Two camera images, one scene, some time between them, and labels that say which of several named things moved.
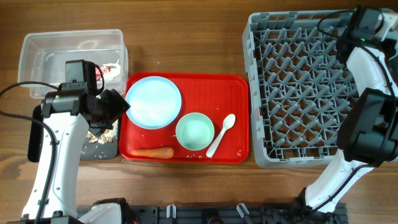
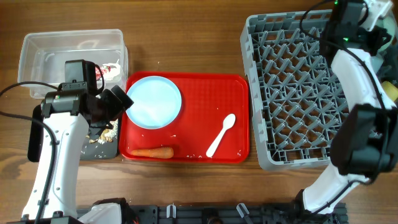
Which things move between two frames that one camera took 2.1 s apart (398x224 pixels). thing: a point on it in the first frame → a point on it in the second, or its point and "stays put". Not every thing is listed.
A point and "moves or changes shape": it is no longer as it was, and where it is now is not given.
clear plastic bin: [42, 58] stays put
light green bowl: [194, 131] moves or changes shape
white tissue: [112, 70] stays put
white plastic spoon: [228, 123] stays put
